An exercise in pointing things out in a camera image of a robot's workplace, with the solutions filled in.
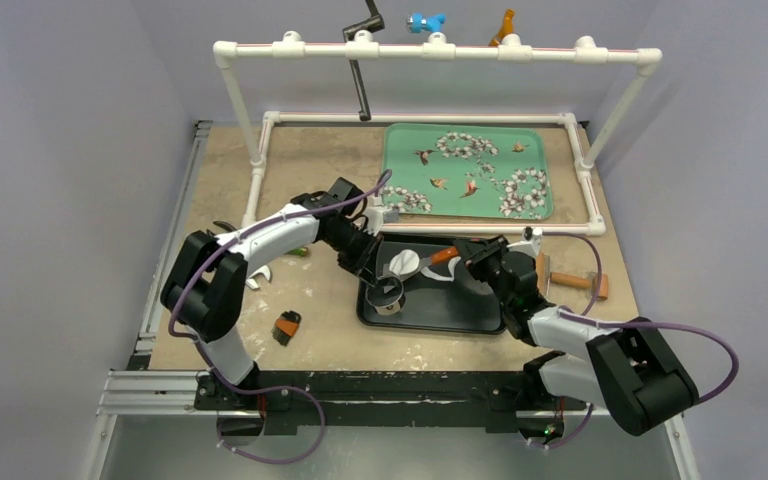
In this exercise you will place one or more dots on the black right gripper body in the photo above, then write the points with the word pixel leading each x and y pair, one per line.
pixel 480 259

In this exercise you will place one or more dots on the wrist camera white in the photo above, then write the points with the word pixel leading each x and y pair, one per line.
pixel 377 216
pixel 529 243

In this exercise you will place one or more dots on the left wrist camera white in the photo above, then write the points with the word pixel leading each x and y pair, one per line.
pixel 377 216

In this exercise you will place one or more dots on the metal scraper orange handle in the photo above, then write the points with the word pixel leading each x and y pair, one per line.
pixel 436 258

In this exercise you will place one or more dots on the green floral tray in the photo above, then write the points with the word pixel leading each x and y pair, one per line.
pixel 467 171

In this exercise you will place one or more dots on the white dough scrap strip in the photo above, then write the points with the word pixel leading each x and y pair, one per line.
pixel 446 274

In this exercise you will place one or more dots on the red handled adjustable wrench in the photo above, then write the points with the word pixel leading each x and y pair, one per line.
pixel 262 273

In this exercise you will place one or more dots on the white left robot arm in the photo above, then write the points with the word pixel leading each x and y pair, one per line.
pixel 205 288

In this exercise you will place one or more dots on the white dough ball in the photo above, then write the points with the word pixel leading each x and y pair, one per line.
pixel 404 264

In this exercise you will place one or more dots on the white PVC pipe frame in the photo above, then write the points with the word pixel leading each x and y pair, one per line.
pixel 437 48

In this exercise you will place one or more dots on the wooden double-ended rolling pin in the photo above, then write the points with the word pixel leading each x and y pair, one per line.
pixel 595 284

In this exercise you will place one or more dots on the black baking tray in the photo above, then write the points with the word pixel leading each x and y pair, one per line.
pixel 462 306

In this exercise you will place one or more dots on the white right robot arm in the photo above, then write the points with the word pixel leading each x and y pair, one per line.
pixel 627 368

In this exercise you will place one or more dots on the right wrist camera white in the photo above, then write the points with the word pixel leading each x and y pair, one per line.
pixel 529 243

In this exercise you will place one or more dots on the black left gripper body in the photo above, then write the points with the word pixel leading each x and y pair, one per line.
pixel 354 246

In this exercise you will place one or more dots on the small orange black brush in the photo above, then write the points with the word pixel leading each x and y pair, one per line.
pixel 286 326

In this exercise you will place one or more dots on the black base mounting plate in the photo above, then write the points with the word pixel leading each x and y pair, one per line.
pixel 496 402

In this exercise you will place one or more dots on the blue plastic toy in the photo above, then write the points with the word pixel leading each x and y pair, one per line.
pixel 416 23

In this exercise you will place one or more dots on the aluminium rail frame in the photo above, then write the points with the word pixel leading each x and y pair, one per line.
pixel 150 403

